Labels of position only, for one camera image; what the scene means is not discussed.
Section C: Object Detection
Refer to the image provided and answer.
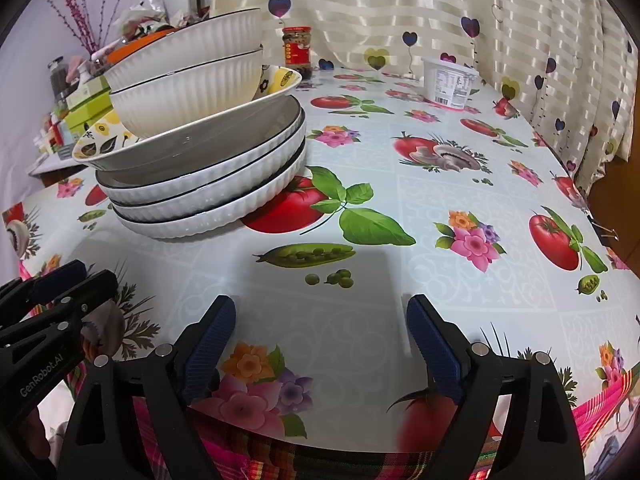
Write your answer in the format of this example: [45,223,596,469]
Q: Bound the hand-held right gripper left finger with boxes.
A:
[57,295,238,480]

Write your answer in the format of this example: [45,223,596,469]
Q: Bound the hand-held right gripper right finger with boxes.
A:
[405,294,586,480]

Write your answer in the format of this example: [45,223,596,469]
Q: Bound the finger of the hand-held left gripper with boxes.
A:
[0,269,120,357]
[0,259,89,319]

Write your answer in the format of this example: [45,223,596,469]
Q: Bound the white black-rimmed ribbed plate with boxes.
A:
[114,140,308,240]
[95,97,307,201]
[107,120,308,218]

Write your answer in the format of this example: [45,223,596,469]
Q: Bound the yellow floral deep plate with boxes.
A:
[72,66,303,173]

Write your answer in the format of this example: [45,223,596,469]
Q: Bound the white black-rimmed ribbed bowl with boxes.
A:
[102,8,264,92]
[109,46,264,139]

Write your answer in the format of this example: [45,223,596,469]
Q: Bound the vegetable-print tablecloth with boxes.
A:
[2,67,640,456]

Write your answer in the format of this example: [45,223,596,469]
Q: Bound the white side table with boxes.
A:
[27,152,101,188]

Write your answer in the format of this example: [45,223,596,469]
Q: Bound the red plaid cloth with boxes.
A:
[20,260,640,480]

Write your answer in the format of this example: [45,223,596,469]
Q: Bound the lime green box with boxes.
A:
[65,102,116,131]

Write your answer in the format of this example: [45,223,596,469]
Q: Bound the olive green box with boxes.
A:
[65,75,112,111]

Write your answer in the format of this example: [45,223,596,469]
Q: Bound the dark glass jar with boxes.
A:
[47,57,71,106]

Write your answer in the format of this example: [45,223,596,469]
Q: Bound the black binder clip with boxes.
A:
[587,212,621,248]

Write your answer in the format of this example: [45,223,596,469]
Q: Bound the orange plastic tray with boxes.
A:
[107,29,176,63]

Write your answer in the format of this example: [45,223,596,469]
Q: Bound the pink artificial flower branches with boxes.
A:
[45,0,108,56]

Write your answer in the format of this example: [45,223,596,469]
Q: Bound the white plastic tub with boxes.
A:
[421,56,482,110]

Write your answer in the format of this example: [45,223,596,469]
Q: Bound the crumpled white plastic bag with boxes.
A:
[112,2,173,41]

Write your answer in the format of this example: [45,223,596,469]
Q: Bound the red-lidded sauce jar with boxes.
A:
[281,26,316,81]

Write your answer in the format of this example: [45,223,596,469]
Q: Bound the cream heart-print curtain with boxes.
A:
[207,0,638,196]

